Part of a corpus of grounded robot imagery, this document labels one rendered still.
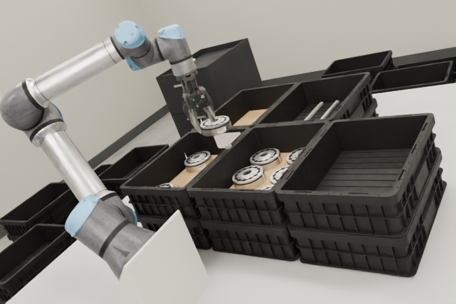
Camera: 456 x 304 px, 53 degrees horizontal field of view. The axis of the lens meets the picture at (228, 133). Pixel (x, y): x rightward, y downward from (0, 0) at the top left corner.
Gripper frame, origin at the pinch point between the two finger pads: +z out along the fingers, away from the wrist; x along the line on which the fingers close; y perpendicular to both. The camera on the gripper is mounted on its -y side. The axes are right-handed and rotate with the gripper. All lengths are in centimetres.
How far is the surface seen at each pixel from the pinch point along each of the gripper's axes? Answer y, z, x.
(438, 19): -215, 60, 245
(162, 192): 19.4, 7.5, -20.9
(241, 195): 41.3, 7.6, -1.4
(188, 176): -5.0, 16.5, -12.0
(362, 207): 64, 10, 20
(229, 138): -7.0, 9.6, 6.9
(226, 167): 15.1, 10.2, 0.0
